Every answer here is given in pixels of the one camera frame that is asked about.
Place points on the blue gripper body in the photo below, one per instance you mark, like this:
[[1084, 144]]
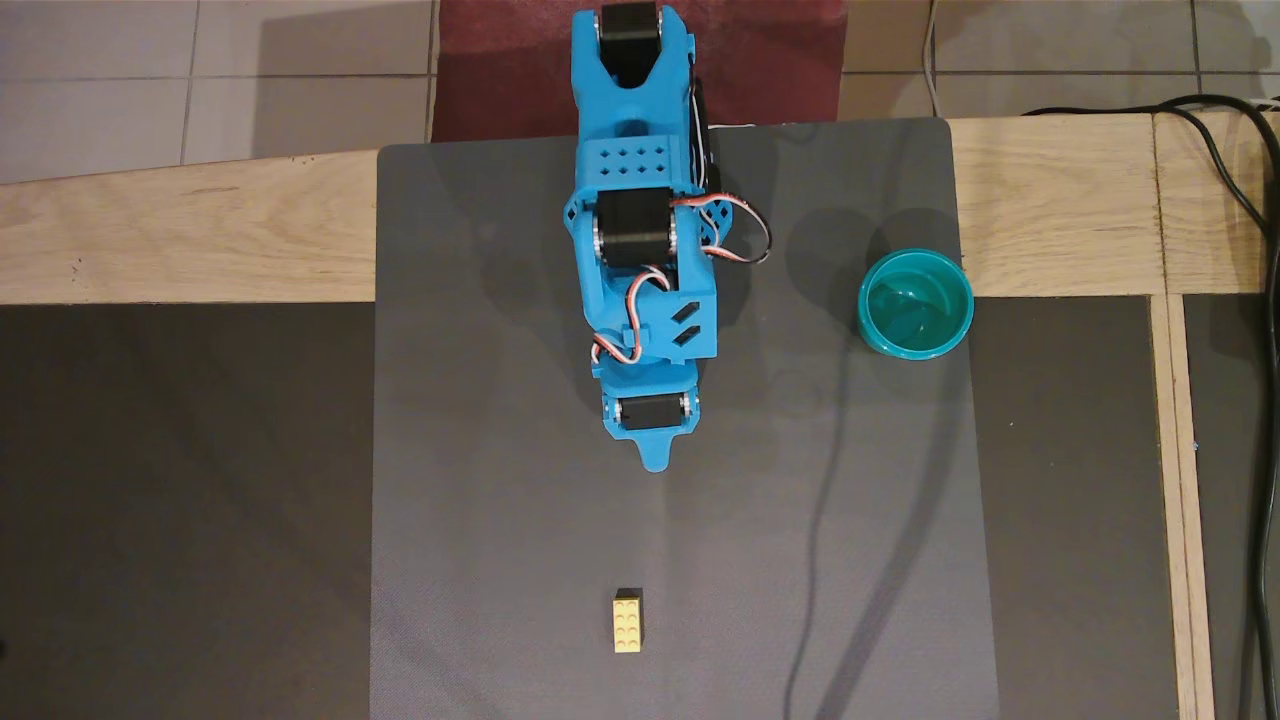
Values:
[[650, 411]]

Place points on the cream white lego brick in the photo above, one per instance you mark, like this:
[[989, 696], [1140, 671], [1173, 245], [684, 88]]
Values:
[[628, 622]]

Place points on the teal plastic cup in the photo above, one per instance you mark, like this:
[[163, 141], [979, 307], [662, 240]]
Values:
[[915, 305]]

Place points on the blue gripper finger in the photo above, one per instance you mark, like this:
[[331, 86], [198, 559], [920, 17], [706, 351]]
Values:
[[655, 450]]

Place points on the dark grey mat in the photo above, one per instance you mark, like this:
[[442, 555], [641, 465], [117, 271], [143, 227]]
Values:
[[480, 450]]

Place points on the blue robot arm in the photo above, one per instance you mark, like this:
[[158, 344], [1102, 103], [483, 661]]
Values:
[[625, 110]]

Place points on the dark red chair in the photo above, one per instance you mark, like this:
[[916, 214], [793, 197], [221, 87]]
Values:
[[500, 60]]

